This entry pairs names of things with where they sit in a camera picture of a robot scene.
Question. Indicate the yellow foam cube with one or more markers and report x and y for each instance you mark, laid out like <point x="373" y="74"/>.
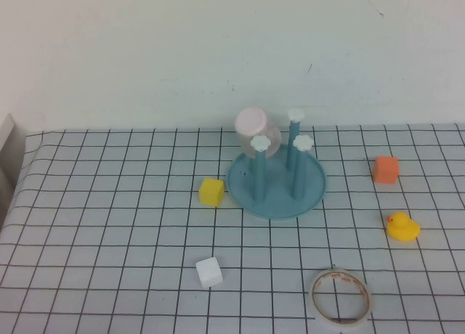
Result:
<point x="210" y="192"/>

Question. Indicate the white black grid tablecloth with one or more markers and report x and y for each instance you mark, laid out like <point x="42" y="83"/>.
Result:
<point x="109" y="239"/>

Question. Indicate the orange foam cube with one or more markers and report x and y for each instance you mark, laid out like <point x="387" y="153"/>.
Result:
<point x="386" y="170"/>

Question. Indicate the white foam cube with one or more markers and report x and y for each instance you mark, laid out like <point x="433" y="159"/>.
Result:
<point x="209" y="276"/>

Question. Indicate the white tape roll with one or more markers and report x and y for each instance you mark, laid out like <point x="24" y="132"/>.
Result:
<point x="316" y="301"/>

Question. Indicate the blue cup stand white knobs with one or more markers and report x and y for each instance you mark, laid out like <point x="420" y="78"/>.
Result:
<point x="279" y="192"/>

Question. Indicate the pink plastic cup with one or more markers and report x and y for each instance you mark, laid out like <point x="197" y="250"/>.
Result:
<point x="250" y="125"/>

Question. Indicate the yellow rubber duck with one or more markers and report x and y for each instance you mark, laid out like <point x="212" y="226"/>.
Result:
<point x="401" y="228"/>

